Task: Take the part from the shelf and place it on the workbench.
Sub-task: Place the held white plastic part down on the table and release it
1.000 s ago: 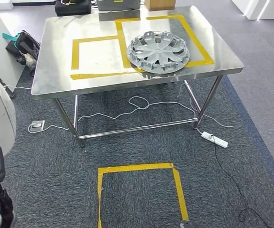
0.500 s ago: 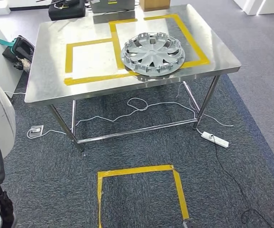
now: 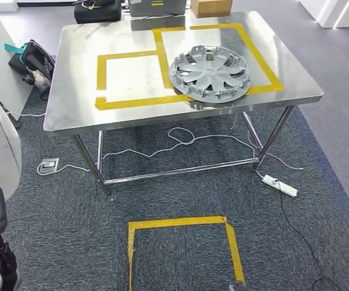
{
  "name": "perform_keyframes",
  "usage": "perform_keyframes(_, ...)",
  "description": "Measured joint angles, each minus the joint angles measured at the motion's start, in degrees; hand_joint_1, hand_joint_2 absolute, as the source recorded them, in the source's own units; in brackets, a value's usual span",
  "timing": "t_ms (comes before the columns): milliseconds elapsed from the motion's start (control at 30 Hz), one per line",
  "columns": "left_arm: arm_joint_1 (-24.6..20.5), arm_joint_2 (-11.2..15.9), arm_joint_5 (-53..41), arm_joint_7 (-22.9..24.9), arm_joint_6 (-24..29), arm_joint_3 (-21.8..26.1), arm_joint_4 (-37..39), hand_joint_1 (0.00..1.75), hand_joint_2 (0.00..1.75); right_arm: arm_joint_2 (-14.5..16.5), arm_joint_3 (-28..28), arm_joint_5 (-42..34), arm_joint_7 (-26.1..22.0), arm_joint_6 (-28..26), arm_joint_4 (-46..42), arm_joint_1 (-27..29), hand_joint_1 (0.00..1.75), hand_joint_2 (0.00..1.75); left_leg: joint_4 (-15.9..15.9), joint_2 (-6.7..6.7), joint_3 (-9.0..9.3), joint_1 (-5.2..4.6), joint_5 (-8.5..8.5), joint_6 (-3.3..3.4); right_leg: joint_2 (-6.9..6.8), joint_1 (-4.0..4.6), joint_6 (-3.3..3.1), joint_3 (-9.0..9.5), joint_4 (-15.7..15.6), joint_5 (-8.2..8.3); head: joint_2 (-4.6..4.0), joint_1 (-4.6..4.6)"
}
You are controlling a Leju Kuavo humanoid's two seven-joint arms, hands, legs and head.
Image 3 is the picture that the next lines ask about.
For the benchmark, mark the white lit plinth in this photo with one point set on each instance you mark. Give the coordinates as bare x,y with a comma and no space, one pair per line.
338,12
3,5

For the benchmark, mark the black carry case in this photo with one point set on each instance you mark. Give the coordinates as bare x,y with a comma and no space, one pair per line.
98,14

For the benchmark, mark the long white power strip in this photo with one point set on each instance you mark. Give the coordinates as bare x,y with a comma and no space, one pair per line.
278,185

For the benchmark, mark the grey laptop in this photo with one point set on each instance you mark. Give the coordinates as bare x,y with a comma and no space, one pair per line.
156,8

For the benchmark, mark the yellow floor tape square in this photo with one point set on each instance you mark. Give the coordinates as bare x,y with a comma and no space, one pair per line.
177,221

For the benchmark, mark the black and teal backpack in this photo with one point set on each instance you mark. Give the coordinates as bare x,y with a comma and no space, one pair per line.
35,64

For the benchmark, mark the silver wheel hubcap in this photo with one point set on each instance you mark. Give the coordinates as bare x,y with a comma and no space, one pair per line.
211,76

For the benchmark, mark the black robot right foot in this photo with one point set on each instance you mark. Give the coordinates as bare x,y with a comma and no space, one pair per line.
238,286

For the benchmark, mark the metal floor socket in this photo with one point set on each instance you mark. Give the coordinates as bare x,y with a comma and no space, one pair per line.
48,165

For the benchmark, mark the stainless steel workbench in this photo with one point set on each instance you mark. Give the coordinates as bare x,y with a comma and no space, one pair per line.
77,80

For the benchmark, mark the brown cardboard box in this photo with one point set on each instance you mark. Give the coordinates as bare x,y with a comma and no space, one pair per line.
211,8

